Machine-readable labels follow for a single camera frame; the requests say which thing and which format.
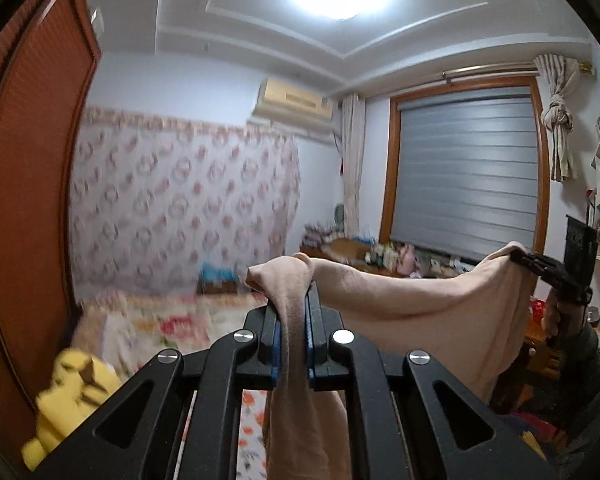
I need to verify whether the yellow Pikachu plush toy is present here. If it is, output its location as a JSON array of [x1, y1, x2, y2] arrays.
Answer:
[[21, 348, 122, 471]]

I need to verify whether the beige wall air conditioner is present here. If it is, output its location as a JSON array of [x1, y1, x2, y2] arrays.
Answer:
[[252, 78, 336, 133]]

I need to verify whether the floral quilt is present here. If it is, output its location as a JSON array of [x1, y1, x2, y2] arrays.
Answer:
[[71, 289, 266, 380]]

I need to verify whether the cardboard box on cabinet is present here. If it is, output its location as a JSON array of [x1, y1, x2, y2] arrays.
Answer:
[[323, 238, 372, 263]]

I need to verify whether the tied beige window curtain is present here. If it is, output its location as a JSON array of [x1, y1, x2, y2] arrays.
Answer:
[[340, 93, 366, 237]]

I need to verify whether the brown louvered wardrobe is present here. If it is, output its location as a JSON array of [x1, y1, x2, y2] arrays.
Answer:
[[0, 0, 101, 467]]

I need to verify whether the grey window roller blind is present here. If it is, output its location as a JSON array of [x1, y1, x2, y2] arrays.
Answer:
[[390, 86, 539, 261]]

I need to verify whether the circle patterned lace curtain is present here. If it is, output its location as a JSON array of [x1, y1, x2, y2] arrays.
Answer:
[[70, 107, 300, 300]]

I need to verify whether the wooden sideboard cabinet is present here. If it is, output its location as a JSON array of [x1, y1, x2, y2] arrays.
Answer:
[[296, 243, 533, 399]]

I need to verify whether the orange fruit print bedsheet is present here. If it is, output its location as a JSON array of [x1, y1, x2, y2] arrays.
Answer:
[[236, 390, 268, 479]]

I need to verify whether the peach printed t-shirt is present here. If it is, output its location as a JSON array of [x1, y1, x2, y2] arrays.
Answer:
[[247, 243, 534, 479]]

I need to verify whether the pink rabbit figure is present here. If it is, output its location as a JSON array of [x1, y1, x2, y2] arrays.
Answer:
[[396, 244, 417, 276]]

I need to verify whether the person right hand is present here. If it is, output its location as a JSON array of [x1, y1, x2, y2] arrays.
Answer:
[[541, 288, 585, 338]]

